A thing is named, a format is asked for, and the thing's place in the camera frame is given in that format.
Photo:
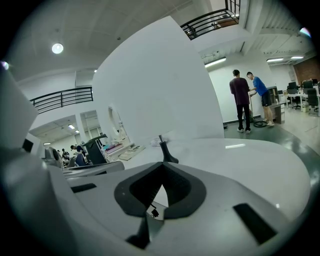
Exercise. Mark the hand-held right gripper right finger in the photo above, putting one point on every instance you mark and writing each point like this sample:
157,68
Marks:
212,225

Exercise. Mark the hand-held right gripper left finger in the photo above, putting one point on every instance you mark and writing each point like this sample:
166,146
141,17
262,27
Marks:
105,207

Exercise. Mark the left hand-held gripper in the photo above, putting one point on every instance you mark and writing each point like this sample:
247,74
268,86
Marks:
22,180

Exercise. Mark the white round lamp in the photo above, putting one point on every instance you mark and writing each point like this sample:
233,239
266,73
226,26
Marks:
114,122

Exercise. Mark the blue office chair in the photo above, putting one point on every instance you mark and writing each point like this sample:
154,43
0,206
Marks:
80,159

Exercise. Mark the black stand with metal tip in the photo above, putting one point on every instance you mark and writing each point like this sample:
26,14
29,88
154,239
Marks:
167,153

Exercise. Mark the black balcony railing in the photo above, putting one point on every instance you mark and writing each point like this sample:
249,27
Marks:
62,97
207,22

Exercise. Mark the white partition panel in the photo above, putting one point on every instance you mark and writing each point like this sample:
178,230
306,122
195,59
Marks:
155,87

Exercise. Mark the round ceiling light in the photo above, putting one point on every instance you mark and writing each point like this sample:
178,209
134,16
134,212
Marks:
57,48

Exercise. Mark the grey low cabinet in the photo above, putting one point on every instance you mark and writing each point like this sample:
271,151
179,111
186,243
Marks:
277,110

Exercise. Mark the black office chair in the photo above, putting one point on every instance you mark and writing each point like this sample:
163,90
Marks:
293,96
313,100

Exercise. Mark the white office desk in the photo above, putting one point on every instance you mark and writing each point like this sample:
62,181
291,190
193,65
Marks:
297,95

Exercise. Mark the long tube ceiling light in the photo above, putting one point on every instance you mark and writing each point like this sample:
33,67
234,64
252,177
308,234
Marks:
215,61

